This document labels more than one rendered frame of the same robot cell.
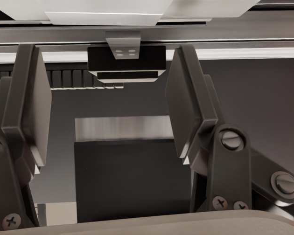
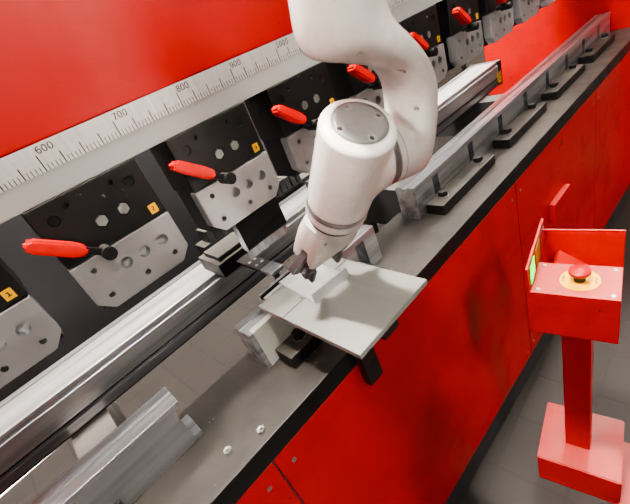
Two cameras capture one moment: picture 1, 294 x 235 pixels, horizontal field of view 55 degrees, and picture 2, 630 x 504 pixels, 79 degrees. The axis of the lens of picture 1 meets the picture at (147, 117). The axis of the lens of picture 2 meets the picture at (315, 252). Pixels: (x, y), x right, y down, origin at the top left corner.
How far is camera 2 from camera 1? 0.59 m
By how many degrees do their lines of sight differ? 47
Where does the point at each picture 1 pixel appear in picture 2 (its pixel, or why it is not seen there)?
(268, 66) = (71, 323)
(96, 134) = (279, 230)
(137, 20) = (289, 279)
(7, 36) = (292, 227)
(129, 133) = (268, 238)
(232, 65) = not seen: hidden behind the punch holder
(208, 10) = (275, 298)
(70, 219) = not seen: outside the picture
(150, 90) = not seen: hidden behind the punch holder
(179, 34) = (211, 289)
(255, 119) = (47, 273)
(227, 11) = (268, 303)
